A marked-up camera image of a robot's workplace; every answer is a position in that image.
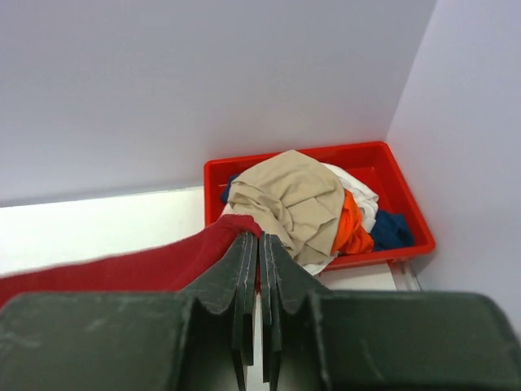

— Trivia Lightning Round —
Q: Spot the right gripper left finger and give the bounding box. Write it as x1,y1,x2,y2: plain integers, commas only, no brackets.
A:
1,234,258,390

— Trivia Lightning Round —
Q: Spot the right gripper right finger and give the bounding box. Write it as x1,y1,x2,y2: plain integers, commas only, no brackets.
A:
258,234,520,390

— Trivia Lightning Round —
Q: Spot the red t-shirt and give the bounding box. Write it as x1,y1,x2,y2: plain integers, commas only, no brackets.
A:
1,214,262,308

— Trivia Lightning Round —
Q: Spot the orange t-shirt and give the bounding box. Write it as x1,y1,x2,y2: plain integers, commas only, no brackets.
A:
331,190,374,256

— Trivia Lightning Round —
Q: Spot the beige t-shirt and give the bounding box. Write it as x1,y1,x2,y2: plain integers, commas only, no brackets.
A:
223,150,345,266

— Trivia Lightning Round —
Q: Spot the white t-shirt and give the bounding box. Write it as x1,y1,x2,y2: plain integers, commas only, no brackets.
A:
220,162,379,275

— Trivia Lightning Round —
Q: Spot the red plastic bin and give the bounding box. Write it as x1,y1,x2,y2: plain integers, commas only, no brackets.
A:
203,141,436,271

